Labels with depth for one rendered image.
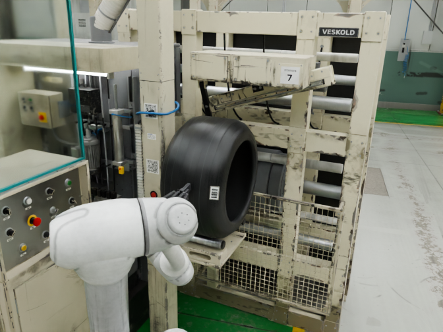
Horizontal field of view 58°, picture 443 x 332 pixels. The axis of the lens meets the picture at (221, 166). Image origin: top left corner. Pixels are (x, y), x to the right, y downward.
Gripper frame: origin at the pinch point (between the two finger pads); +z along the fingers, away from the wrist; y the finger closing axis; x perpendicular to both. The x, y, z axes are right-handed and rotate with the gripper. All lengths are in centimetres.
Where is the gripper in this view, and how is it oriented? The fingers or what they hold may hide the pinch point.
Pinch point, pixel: (185, 190)
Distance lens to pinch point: 173.2
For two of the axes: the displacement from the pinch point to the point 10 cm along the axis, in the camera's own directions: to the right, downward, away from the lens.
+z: 4.0, -4.2, 8.1
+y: -9.1, -1.6, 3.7
